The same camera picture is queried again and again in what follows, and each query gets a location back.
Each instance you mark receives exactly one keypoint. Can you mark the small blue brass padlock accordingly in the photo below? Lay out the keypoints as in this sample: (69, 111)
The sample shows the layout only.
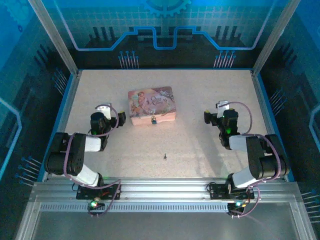
(153, 120)

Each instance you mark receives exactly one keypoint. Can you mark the small metal key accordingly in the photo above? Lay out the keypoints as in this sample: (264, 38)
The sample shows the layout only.
(165, 156)

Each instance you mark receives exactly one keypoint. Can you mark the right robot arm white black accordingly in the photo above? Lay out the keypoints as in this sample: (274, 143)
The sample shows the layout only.
(265, 160)

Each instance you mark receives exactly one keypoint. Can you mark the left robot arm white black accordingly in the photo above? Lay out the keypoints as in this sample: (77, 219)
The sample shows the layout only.
(75, 160)

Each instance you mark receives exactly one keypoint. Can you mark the left lit circuit board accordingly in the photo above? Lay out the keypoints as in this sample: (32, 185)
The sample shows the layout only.
(94, 204)

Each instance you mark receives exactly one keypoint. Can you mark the lit circuit board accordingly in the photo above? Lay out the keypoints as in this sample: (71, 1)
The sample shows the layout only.
(94, 204)
(237, 205)

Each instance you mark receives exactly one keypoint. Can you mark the right lit circuit board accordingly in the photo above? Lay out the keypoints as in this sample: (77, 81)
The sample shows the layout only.
(237, 205)

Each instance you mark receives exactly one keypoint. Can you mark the grey metal front plate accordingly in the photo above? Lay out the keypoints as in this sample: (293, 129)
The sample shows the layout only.
(160, 226)

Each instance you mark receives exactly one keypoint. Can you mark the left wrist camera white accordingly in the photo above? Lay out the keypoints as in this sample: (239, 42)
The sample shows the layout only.
(105, 110)

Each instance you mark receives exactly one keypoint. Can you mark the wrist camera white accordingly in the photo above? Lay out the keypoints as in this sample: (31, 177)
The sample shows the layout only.
(222, 104)
(105, 110)

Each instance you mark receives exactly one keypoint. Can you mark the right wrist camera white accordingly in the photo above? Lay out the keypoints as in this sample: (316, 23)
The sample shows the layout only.
(222, 104)

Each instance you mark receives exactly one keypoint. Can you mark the aluminium table side rail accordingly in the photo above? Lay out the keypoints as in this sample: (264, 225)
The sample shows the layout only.
(265, 105)
(63, 120)

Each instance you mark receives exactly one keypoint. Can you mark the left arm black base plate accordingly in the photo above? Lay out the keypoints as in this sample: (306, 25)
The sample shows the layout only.
(110, 192)

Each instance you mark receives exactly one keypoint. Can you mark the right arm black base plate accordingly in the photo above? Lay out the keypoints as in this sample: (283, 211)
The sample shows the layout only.
(220, 192)

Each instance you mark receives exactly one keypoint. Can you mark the aluminium mounting rail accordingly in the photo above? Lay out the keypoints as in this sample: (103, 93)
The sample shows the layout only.
(162, 187)

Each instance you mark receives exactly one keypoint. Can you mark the aluminium frame post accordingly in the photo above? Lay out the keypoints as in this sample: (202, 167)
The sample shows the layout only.
(275, 37)
(53, 37)

